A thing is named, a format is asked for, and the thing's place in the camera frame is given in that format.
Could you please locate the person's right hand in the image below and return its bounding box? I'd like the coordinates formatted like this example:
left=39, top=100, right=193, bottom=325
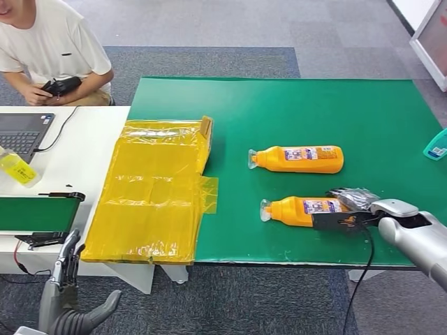
left=22, top=83, right=54, bottom=106

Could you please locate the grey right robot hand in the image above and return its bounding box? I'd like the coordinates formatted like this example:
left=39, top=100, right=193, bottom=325
left=326, top=187, right=381, bottom=214

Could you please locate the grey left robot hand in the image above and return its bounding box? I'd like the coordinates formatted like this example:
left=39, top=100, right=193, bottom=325
left=38, top=228, right=122, bottom=335

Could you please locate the black remote controller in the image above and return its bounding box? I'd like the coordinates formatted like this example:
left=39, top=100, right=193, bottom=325
left=41, top=76, right=83, bottom=98

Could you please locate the orange bottle with clear cap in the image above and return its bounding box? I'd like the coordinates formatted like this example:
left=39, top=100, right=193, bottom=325
left=248, top=145, right=345, bottom=175
left=260, top=195, right=357, bottom=228

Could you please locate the clear bottle with yellow label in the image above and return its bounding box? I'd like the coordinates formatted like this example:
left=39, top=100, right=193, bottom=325
left=0, top=147, right=43, bottom=188

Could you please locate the teal bottle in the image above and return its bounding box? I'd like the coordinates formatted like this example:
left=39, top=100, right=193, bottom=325
left=423, top=128, right=447, bottom=162

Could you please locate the grey laptop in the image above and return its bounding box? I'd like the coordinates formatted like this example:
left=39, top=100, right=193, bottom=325
left=0, top=112, right=56, bottom=165

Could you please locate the person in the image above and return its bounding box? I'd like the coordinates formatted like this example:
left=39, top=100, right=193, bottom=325
left=0, top=0, right=116, bottom=107

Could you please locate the white table foot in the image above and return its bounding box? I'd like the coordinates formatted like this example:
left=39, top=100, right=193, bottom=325
left=104, top=263, right=155, bottom=295
left=347, top=269, right=385, bottom=283
left=160, top=265, right=190, bottom=284

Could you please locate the green table mat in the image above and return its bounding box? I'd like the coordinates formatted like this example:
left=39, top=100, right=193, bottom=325
left=127, top=76, right=447, bottom=269

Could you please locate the yellow tape-wrapped cardboard box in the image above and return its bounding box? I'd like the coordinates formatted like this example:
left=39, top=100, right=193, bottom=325
left=80, top=115, right=220, bottom=266

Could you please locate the white framed board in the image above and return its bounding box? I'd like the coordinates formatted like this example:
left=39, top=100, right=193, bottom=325
left=409, top=0, right=447, bottom=92

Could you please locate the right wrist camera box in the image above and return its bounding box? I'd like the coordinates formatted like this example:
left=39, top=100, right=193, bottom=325
left=312, top=211, right=365, bottom=232

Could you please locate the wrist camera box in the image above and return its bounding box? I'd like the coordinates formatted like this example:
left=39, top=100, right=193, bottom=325
left=13, top=325, right=48, bottom=335
left=312, top=211, right=365, bottom=232

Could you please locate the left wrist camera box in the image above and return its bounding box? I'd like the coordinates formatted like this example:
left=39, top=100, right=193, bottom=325
left=13, top=325, right=48, bottom=335

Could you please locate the black laptop cable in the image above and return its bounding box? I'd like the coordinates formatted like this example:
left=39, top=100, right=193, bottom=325
left=32, top=106, right=79, bottom=154

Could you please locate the red cable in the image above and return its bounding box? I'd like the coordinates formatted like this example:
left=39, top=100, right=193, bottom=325
left=13, top=239, right=30, bottom=274

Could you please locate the green conveyor with black frame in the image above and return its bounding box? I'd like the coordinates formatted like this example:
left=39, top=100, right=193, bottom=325
left=0, top=191, right=86, bottom=251

